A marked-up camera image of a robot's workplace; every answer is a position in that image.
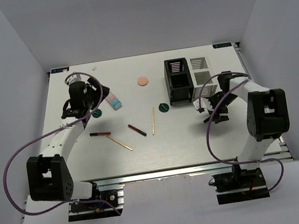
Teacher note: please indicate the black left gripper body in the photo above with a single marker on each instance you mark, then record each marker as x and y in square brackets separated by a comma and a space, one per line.
[94, 97]

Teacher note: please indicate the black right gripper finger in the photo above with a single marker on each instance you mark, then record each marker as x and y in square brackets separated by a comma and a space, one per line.
[211, 117]
[221, 119]

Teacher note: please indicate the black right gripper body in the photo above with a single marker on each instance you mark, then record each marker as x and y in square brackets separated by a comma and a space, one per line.
[222, 108]

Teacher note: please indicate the white pink teal spray bottle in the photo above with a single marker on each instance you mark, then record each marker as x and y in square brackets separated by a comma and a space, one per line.
[113, 101]

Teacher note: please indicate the red black lip gloss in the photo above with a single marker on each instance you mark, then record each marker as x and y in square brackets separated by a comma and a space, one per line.
[100, 134]

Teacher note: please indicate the gold makeup stick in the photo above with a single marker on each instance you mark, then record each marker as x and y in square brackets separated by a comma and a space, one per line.
[153, 121]
[119, 143]

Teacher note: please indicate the red lip gloss tube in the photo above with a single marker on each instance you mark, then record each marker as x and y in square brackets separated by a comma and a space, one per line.
[137, 130]

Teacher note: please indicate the pink round makeup puff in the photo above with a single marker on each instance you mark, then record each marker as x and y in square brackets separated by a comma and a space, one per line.
[142, 81]

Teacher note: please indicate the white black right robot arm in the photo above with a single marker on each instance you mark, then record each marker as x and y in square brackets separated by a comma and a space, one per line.
[267, 115]

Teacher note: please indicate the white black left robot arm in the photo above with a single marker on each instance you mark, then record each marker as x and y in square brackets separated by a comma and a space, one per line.
[48, 175]

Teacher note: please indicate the dark green round puff left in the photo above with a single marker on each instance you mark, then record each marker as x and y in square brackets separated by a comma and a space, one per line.
[97, 113]

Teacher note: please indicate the dark green round puff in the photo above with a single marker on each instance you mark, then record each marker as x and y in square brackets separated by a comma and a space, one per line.
[163, 107]
[97, 113]

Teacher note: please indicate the white slotted organizer box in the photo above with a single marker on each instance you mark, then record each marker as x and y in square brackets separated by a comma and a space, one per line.
[201, 72]

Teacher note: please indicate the blue table label left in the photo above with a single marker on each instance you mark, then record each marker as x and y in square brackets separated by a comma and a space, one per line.
[59, 70]

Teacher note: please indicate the blue table label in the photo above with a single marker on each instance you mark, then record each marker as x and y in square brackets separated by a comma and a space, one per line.
[59, 70]
[221, 45]

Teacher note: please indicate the black slotted organizer box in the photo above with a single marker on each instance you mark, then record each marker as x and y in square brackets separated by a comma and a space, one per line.
[178, 80]

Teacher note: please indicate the dark green round puff right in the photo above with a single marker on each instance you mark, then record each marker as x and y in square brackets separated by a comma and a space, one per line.
[163, 107]

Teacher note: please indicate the blue table label right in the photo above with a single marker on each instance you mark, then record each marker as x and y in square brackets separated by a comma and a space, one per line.
[221, 45]

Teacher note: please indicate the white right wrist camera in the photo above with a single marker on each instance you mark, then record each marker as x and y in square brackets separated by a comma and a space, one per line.
[202, 104]

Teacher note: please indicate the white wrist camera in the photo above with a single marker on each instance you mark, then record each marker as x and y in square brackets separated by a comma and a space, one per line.
[72, 78]
[202, 104]

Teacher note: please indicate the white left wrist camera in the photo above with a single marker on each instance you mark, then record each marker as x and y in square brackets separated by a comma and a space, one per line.
[72, 78]

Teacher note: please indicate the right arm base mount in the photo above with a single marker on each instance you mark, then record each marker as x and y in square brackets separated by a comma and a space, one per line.
[233, 189]

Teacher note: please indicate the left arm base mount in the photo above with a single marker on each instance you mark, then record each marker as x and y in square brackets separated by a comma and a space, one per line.
[106, 201]

